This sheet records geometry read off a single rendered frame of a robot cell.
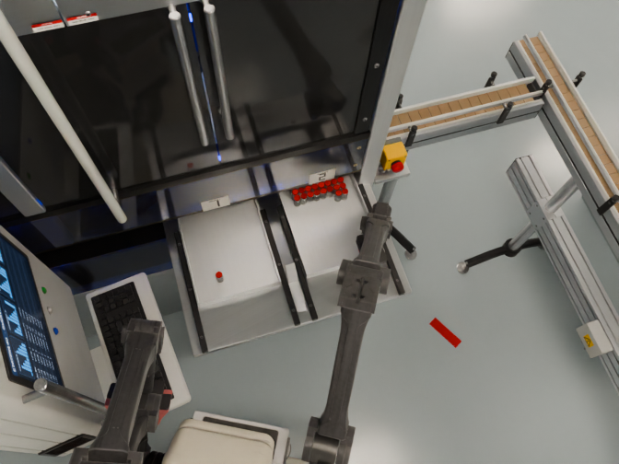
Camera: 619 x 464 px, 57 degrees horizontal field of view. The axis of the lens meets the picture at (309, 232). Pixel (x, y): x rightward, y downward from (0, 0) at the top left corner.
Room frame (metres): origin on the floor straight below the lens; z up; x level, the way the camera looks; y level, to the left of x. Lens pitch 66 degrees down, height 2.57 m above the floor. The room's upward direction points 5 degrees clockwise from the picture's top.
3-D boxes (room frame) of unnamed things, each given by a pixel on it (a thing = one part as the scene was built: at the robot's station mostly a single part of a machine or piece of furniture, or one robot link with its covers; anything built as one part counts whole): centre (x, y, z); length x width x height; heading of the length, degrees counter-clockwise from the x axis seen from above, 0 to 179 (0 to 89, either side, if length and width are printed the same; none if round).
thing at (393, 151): (0.99, -0.24, 0.99); 0.08 x 0.07 x 0.07; 22
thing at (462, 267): (1.10, -0.96, 0.07); 0.50 x 0.08 x 0.14; 112
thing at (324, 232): (0.79, -0.06, 0.90); 0.34 x 0.26 x 0.04; 23
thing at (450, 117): (1.23, -0.45, 0.92); 0.69 x 0.16 x 0.16; 112
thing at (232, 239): (0.66, 0.26, 0.90); 0.34 x 0.26 x 0.04; 22
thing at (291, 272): (0.54, 0.02, 0.91); 0.14 x 0.03 x 0.06; 23
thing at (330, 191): (0.87, -0.02, 0.90); 0.18 x 0.02 x 0.05; 113
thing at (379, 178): (1.04, -0.24, 0.87); 0.14 x 0.13 x 0.02; 22
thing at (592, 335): (0.58, -1.10, 0.50); 0.12 x 0.05 x 0.09; 22
